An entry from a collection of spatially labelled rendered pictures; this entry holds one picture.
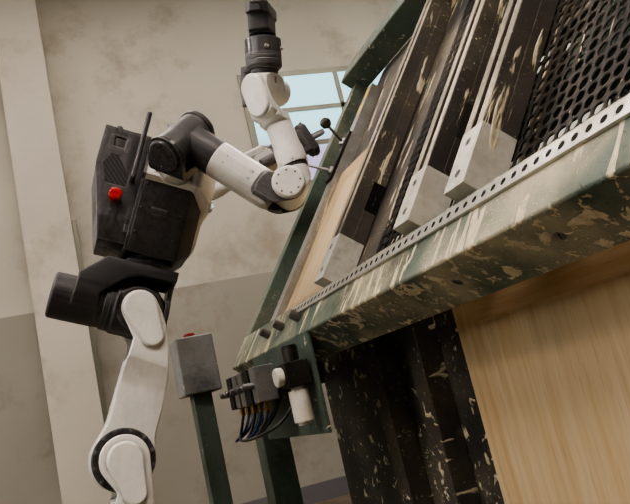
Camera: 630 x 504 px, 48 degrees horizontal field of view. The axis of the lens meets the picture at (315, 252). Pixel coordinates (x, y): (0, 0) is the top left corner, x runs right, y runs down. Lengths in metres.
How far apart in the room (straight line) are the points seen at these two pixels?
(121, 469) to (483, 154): 1.03
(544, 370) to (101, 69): 4.58
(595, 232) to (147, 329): 1.10
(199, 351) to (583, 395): 1.30
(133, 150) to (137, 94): 3.60
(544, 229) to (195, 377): 1.50
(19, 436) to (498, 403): 3.75
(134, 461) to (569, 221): 1.11
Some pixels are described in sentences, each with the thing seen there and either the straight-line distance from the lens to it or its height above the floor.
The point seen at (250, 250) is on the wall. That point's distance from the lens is 5.08.
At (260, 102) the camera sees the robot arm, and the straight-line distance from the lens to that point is 1.70.
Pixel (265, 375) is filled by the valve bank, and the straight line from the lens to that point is 1.81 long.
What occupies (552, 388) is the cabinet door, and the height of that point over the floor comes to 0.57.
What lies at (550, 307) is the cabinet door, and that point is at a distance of 1.33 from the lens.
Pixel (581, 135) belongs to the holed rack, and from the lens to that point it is 0.93.
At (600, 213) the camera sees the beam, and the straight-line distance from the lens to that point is 0.91.
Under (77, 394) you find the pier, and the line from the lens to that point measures 4.67.
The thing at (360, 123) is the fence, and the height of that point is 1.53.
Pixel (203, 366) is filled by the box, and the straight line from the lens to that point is 2.26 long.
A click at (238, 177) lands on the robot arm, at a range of 1.65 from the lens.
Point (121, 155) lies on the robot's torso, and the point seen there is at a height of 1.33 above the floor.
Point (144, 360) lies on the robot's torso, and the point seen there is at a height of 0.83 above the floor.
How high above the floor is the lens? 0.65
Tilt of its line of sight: 12 degrees up
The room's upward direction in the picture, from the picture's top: 13 degrees counter-clockwise
